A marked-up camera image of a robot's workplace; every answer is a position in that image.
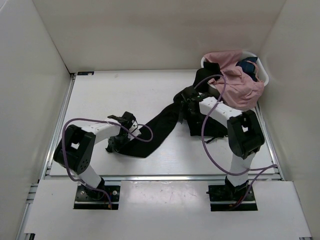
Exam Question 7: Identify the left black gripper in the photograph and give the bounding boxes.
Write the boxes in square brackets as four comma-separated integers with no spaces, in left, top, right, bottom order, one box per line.
[108,132,132,152]

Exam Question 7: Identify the black trousers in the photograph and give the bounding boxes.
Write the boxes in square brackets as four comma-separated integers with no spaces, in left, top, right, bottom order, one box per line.
[117,68,216,158]

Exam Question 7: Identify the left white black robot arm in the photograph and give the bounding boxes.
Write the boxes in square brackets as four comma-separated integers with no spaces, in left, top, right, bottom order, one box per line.
[53,111,141,201]

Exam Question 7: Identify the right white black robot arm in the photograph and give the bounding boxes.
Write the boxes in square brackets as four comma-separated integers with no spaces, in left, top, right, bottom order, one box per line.
[178,86,265,200]

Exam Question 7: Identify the pink garment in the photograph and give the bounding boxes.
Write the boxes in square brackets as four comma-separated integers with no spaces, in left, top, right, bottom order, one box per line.
[204,50,265,111]

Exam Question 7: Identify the navy blue garment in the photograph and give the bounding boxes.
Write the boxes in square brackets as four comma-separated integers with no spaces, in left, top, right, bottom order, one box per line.
[236,57,259,82]

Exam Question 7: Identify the white front cover board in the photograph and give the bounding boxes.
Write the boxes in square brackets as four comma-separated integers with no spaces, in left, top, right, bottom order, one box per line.
[25,180,311,240]

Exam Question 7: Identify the white laundry basket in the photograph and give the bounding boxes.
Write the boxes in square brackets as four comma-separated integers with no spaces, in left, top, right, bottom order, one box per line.
[197,50,269,93]

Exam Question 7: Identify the blue label sticker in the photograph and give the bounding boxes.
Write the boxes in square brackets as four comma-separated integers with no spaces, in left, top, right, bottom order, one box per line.
[77,71,95,76]

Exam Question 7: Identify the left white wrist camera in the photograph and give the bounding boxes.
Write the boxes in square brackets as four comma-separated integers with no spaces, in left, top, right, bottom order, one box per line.
[128,121,138,133]

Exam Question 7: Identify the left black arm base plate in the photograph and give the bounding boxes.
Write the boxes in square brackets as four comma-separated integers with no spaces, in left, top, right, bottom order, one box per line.
[73,184,121,210]

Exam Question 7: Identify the aluminium rail frame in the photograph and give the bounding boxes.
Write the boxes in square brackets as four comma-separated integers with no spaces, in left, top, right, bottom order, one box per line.
[19,70,287,240]

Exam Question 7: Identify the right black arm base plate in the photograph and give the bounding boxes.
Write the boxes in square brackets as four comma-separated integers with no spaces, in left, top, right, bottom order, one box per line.
[206,185,258,212]

